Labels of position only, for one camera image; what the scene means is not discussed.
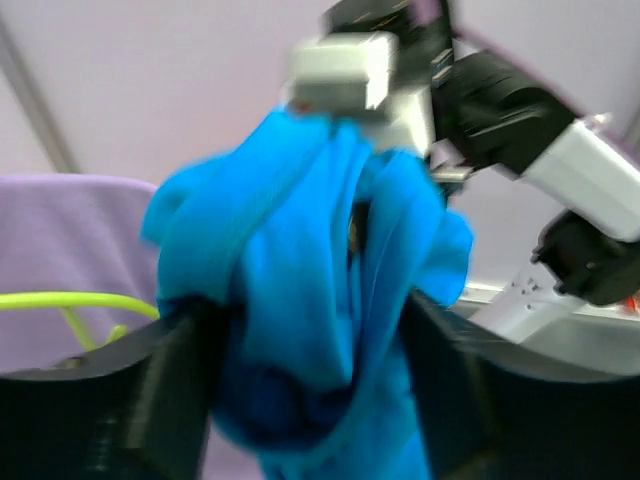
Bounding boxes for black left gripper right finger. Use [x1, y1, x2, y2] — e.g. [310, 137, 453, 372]
[399, 290, 639, 479]

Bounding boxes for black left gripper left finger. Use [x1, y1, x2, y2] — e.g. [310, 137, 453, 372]
[1, 300, 220, 479]

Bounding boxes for green plastic hanger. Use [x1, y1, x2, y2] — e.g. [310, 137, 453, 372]
[0, 292, 161, 351]

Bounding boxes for blue t-shirt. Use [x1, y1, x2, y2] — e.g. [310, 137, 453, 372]
[142, 110, 473, 479]

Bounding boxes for purple t-shirt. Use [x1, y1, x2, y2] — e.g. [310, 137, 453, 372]
[1, 174, 156, 373]

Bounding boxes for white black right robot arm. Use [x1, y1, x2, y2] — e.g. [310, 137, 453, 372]
[325, 1, 639, 343]

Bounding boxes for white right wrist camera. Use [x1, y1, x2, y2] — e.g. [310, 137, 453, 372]
[282, 32, 435, 158]

